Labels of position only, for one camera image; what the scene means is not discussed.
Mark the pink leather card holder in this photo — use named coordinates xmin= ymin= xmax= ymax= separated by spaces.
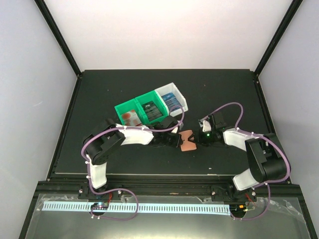
xmin=179 ymin=130 xmax=197 ymax=152

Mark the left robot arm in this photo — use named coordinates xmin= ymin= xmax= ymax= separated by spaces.
xmin=81 ymin=116 xmax=182 ymax=199

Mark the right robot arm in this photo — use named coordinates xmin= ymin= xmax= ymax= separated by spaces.
xmin=187 ymin=112 xmax=291 ymax=202

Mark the black credit card stack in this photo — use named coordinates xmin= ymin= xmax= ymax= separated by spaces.
xmin=142 ymin=101 xmax=164 ymax=123

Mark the green bin with black cards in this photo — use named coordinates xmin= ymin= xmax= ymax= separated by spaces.
xmin=135 ymin=90 xmax=168 ymax=124

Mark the white bin with blue cards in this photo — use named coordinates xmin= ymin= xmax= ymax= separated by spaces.
xmin=155 ymin=83 xmax=188 ymax=117

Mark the blue credit card stack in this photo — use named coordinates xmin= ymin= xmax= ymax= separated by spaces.
xmin=162 ymin=92 xmax=181 ymax=111

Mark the red credit card stack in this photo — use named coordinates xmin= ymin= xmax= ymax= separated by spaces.
xmin=121 ymin=110 xmax=142 ymax=126

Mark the green bin with red cards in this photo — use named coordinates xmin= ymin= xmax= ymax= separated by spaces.
xmin=114 ymin=97 xmax=150 ymax=126

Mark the right circuit board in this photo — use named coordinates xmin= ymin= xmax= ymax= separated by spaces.
xmin=229 ymin=204 xmax=249 ymax=213

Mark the circuit board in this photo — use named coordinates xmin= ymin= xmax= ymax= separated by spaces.
xmin=90 ymin=202 xmax=109 ymax=212
xmin=229 ymin=204 xmax=249 ymax=213

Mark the left circuit board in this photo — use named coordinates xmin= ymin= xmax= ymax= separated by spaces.
xmin=90 ymin=202 xmax=109 ymax=212

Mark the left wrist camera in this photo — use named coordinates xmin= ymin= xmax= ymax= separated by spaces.
xmin=170 ymin=120 xmax=184 ymax=133

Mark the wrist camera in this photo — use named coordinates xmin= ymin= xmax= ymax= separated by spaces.
xmin=199 ymin=119 xmax=211 ymax=132
xmin=170 ymin=120 xmax=184 ymax=133

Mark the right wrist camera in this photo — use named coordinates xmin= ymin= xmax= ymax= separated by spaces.
xmin=199 ymin=119 xmax=211 ymax=132

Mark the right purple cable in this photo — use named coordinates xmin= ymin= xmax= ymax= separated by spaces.
xmin=201 ymin=102 xmax=292 ymax=222

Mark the purple cable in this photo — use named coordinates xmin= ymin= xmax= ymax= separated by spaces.
xmin=201 ymin=102 xmax=292 ymax=222
xmin=81 ymin=106 xmax=185 ymax=221

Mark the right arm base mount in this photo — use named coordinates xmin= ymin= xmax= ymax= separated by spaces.
xmin=210 ymin=183 xmax=257 ymax=204

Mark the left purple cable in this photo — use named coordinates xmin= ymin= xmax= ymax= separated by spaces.
xmin=81 ymin=106 xmax=185 ymax=221

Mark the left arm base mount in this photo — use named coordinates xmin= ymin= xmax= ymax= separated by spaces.
xmin=77 ymin=183 xmax=125 ymax=201

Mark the white slotted cable duct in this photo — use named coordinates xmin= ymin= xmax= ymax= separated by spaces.
xmin=42 ymin=201 xmax=230 ymax=216

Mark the right black frame post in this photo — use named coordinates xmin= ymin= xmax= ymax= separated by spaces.
xmin=254 ymin=0 xmax=303 ymax=77

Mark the black frame post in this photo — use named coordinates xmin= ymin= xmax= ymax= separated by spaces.
xmin=34 ymin=0 xmax=82 ymax=77
xmin=254 ymin=0 xmax=303 ymax=77

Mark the left black frame post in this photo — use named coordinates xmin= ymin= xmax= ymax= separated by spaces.
xmin=34 ymin=0 xmax=82 ymax=77

